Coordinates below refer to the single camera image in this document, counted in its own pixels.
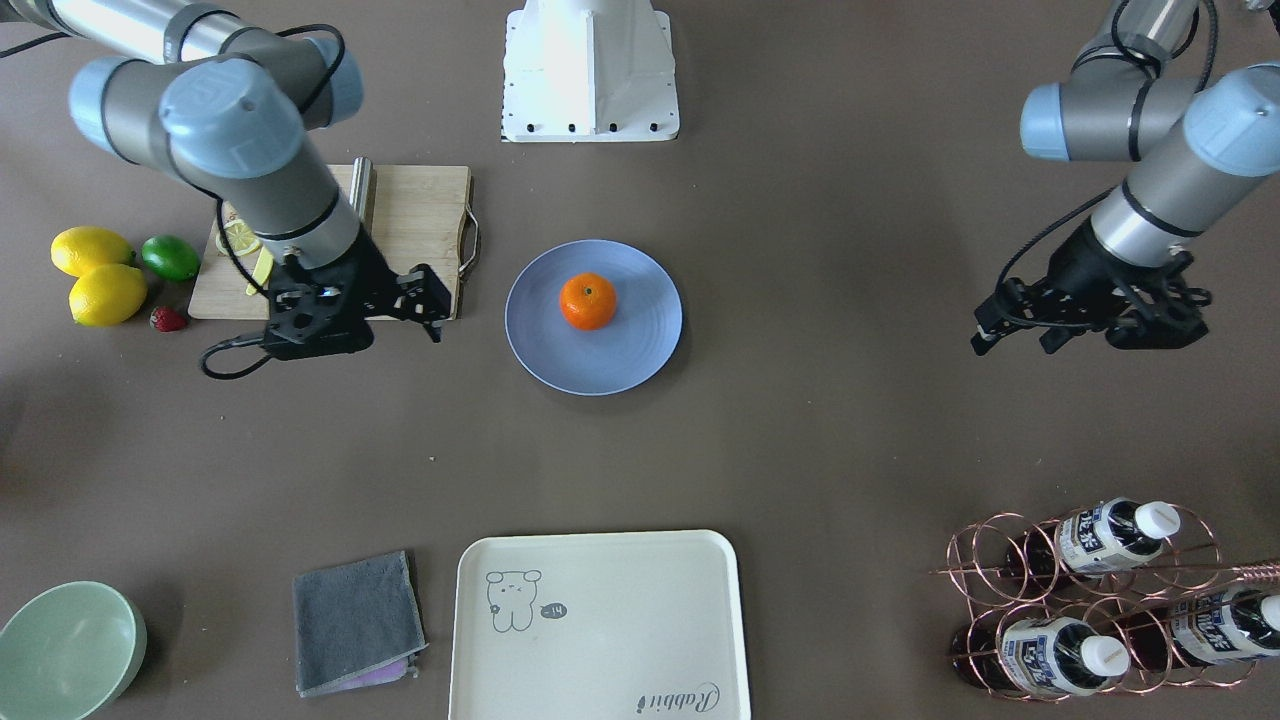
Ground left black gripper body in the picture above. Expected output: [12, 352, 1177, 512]
[1044, 222, 1193, 329]

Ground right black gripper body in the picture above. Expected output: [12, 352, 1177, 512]
[280, 225, 398, 320]

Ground orange fruit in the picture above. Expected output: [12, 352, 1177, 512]
[559, 272, 618, 331]

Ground blue round plate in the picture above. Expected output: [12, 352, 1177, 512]
[506, 240, 684, 396]

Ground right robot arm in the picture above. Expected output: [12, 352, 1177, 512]
[3, 1, 451, 360]

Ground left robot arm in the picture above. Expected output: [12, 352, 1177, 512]
[972, 1, 1279, 355]

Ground bamboo cutting board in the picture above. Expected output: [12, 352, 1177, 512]
[188, 164, 477, 322]

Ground lemon slice upper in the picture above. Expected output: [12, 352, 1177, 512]
[220, 218, 261, 258]

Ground small red strawberry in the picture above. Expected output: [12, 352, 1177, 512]
[148, 306, 189, 333]

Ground green lime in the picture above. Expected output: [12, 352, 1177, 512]
[140, 234, 201, 282]

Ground tea bottle back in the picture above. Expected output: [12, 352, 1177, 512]
[1119, 585, 1279, 671]
[1004, 497, 1181, 591]

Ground tea bottle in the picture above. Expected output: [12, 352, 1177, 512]
[1119, 585, 1279, 671]
[948, 618, 1132, 700]
[1004, 497, 1181, 591]

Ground whole lemon upper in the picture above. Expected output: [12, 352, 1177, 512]
[68, 263, 148, 327]

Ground whole lemon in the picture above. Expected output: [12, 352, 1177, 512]
[50, 225, 134, 278]
[68, 263, 148, 327]

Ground whole lemon lower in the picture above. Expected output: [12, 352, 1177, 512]
[50, 225, 134, 278]

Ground grey folded cloth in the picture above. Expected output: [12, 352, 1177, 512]
[292, 550, 428, 698]

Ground tea bottle front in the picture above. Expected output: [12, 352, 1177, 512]
[948, 618, 1132, 700]

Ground cream rabbit tray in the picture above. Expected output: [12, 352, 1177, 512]
[448, 529, 753, 719]

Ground light green bowl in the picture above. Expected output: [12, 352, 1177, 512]
[1, 582, 148, 719]

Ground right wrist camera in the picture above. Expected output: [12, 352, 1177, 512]
[261, 284, 374, 361]

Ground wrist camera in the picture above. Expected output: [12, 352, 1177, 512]
[261, 284, 374, 361]
[1105, 275, 1213, 350]

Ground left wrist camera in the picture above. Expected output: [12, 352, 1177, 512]
[1105, 275, 1213, 350]

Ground black cable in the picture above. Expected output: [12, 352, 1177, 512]
[998, 0, 1221, 301]
[198, 26, 347, 380]

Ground copper wire bottle rack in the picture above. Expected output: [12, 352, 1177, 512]
[941, 501, 1277, 703]

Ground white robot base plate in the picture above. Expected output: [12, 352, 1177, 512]
[500, 1, 681, 143]

